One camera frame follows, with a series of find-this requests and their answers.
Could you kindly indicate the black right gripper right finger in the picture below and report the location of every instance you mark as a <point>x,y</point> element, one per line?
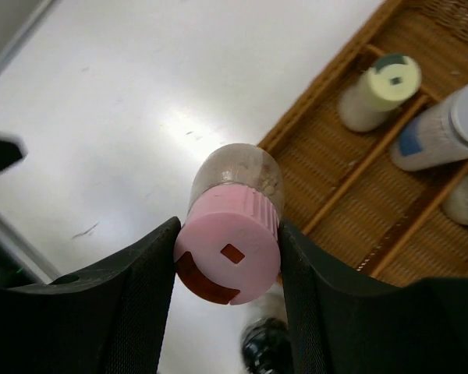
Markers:
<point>342,321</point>

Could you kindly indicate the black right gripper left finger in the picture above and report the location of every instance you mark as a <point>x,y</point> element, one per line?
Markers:
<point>108,317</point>

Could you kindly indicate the pink-cap spice bottle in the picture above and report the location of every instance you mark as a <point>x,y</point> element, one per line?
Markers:
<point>227,249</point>

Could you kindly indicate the silver-lid white shaker bottle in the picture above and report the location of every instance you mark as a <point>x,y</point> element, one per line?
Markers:
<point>437,136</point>

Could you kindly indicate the yellow-cap spice bottle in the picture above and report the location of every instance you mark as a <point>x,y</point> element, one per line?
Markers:
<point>388,83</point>

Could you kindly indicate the small black-cap pepper bottle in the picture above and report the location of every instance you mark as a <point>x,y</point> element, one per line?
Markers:
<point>264,343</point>

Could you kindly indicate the brown wicker divided tray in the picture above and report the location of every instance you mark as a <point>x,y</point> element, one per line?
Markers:
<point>341,188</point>

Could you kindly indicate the aluminium table edge rail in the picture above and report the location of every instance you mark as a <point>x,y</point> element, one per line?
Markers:
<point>24,30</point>

